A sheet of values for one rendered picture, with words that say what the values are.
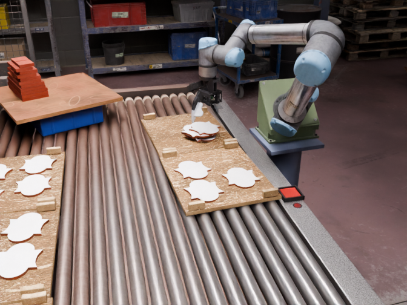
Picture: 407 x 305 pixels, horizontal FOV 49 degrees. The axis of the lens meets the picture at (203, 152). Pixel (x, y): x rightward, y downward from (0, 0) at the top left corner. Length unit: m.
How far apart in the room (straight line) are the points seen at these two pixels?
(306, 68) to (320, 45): 0.09
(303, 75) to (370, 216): 1.88
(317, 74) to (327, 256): 0.58
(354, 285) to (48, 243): 0.89
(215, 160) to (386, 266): 1.45
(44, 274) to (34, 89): 1.15
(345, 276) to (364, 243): 1.69
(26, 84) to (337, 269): 1.59
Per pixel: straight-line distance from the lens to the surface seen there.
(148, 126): 2.10
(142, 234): 1.43
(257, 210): 1.54
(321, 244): 1.43
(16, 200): 1.67
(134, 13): 5.83
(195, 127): 1.97
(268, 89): 2.14
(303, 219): 1.52
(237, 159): 1.80
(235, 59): 1.74
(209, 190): 1.58
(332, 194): 3.43
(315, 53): 1.51
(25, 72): 2.24
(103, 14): 5.79
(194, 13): 6.02
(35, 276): 1.33
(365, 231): 3.12
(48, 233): 1.47
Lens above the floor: 1.79
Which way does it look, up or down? 27 degrees down
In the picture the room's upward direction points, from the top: straight up
